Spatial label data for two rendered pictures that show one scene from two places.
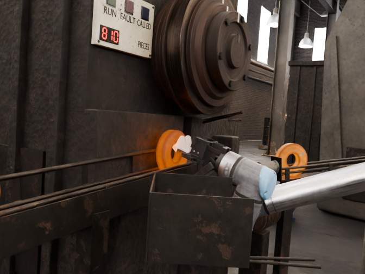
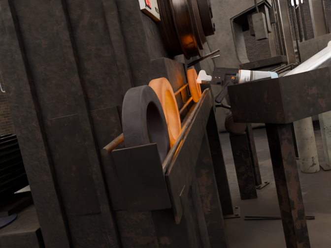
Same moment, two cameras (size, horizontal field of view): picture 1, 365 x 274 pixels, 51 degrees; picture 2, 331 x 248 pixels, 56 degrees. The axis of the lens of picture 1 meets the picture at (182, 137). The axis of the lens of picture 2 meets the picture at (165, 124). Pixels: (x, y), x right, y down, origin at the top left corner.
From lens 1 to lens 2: 0.69 m
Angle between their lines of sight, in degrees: 20
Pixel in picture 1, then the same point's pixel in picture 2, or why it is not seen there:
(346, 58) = not seen: hidden behind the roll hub
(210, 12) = not seen: outside the picture
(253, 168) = (264, 74)
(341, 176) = (306, 67)
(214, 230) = (314, 91)
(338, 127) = not seen: hidden behind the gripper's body
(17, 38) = (62, 21)
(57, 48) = (113, 18)
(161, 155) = (194, 87)
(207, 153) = (225, 76)
